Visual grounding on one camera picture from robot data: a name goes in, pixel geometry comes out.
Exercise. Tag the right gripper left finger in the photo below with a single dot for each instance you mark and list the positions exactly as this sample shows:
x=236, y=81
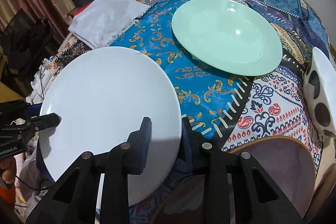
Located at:
x=91, y=178

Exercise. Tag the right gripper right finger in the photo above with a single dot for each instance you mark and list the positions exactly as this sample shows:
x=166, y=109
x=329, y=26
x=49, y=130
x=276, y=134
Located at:
x=236, y=186

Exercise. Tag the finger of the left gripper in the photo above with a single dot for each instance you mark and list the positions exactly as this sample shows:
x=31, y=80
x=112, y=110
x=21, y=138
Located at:
x=41, y=123

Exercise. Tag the pink plate with brown rim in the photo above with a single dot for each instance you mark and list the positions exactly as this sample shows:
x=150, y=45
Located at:
x=286, y=160

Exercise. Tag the white round plate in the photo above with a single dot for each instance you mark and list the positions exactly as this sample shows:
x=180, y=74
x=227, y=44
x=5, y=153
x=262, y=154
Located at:
x=101, y=97

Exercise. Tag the white bowl with dots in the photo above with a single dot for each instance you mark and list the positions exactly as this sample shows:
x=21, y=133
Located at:
x=319, y=93

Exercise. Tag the mint green plate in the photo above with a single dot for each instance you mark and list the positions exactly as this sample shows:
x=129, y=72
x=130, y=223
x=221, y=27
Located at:
x=228, y=36

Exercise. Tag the person's left hand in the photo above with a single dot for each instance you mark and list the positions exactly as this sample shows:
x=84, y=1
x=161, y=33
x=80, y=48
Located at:
x=8, y=170

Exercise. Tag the folded white cloth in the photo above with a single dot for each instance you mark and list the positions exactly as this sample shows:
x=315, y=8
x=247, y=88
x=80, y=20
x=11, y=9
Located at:
x=104, y=20

